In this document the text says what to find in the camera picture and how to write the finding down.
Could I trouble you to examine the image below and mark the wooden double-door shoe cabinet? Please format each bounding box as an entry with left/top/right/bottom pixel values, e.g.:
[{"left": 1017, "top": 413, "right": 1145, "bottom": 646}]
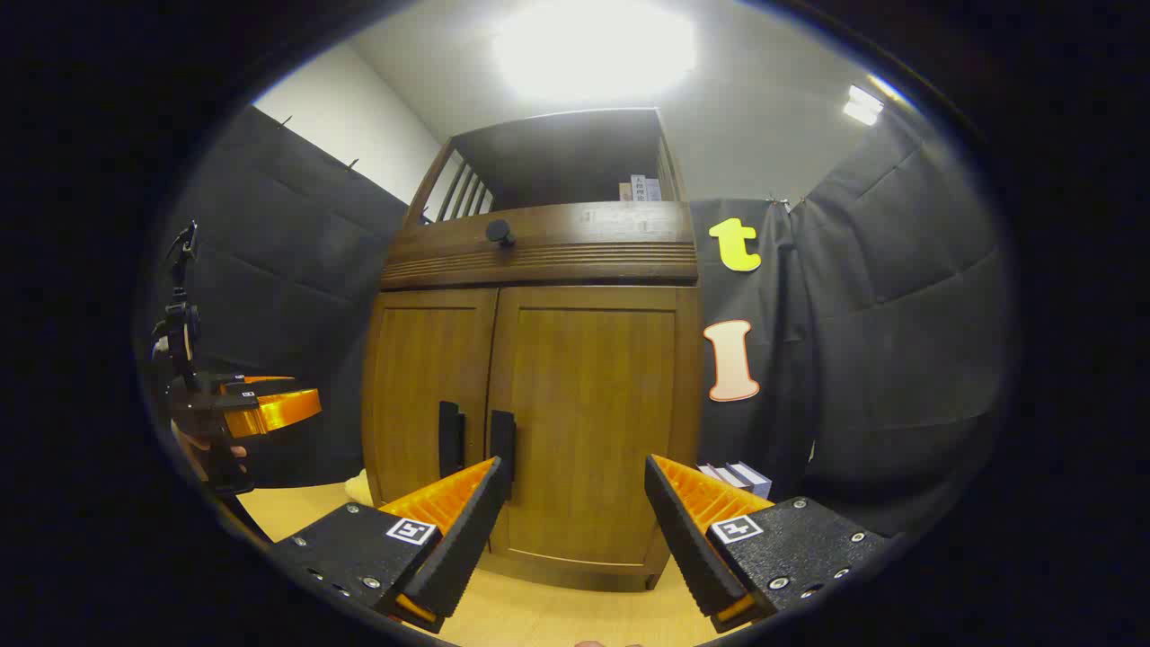
[{"left": 359, "top": 108, "right": 703, "bottom": 594}]

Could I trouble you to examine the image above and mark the black door handle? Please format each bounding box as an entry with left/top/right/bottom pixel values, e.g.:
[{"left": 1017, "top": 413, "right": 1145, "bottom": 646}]
[
  {"left": 438, "top": 402, "right": 466, "bottom": 479},
  {"left": 490, "top": 411, "right": 518, "bottom": 500}
]

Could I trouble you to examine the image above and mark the large ceiling light panel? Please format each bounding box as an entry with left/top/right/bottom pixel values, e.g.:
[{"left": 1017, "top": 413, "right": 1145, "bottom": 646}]
[{"left": 492, "top": 0, "right": 699, "bottom": 102}]

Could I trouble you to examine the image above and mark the blue grey flat box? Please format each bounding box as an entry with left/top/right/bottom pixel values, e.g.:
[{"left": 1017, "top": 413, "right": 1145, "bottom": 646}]
[{"left": 724, "top": 461, "right": 773, "bottom": 501}]

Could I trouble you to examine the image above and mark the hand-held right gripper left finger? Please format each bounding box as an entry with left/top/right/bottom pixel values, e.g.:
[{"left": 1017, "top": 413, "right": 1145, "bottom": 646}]
[{"left": 270, "top": 456, "right": 510, "bottom": 634}]

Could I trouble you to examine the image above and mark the wooden shoe cabinet door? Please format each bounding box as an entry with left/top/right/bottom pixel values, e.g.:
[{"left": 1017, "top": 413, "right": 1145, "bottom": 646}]
[
  {"left": 488, "top": 286, "right": 702, "bottom": 576},
  {"left": 368, "top": 289, "right": 500, "bottom": 518}
]

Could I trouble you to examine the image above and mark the small ceiling light panel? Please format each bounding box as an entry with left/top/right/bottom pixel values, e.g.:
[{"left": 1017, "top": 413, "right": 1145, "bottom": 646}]
[{"left": 843, "top": 84, "right": 886, "bottom": 127}]

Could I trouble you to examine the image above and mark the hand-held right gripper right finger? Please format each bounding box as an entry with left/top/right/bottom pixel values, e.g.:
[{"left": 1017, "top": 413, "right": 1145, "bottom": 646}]
[{"left": 644, "top": 454, "right": 890, "bottom": 634}]

